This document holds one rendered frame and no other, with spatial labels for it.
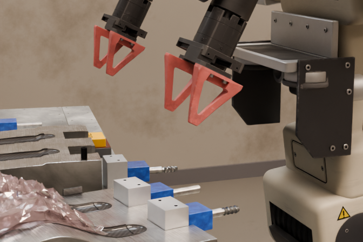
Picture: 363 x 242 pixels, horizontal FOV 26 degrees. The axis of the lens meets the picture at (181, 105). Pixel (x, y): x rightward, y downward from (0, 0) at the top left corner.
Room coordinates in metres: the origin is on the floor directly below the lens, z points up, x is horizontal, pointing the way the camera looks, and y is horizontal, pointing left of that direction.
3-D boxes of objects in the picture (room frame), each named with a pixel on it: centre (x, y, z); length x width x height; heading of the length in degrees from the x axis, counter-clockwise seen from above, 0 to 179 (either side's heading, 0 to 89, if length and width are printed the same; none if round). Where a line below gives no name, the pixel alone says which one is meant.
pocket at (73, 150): (1.25, 0.16, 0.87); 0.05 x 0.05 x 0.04; 13
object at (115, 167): (1.34, 0.07, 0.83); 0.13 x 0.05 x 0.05; 105
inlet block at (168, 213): (1.02, -0.02, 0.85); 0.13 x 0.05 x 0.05; 120
